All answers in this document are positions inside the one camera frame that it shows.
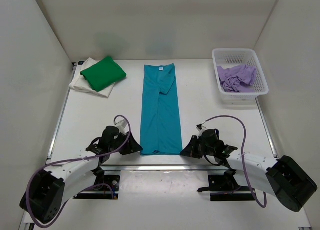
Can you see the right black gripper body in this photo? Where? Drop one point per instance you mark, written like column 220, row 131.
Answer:
column 206, row 150

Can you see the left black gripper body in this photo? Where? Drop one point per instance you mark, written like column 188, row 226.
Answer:
column 117, row 145

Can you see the teal t-shirt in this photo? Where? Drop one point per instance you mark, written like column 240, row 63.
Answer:
column 160, row 127

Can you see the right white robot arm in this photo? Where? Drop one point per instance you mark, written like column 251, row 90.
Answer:
column 282, row 178

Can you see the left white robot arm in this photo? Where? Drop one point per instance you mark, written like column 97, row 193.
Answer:
column 53, row 186

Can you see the folded white t-shirt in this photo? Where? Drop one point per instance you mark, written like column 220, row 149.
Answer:
column 79, row 83

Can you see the folded green t-shirt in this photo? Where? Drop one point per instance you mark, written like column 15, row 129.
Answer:
column 103, row 74

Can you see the crumpled lilac t-shirt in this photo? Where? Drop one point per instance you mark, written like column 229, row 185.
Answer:
column 237, row 79

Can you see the white plastic basket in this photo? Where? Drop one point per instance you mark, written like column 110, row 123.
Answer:
column 230, row 57

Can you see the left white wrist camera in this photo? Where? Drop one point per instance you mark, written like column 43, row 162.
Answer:
column 121, row 125

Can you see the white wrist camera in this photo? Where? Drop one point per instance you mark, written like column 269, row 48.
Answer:
column 201, row 129
column 121, row 125

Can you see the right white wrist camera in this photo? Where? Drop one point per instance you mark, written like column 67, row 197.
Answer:
column 201, row 129

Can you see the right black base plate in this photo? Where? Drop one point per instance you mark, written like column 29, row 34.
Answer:
column 222, row 187

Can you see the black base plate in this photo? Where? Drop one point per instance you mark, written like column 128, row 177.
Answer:
column 105, row 187
column 222, row 187

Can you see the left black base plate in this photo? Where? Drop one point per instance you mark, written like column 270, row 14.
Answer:
column 105, row 187

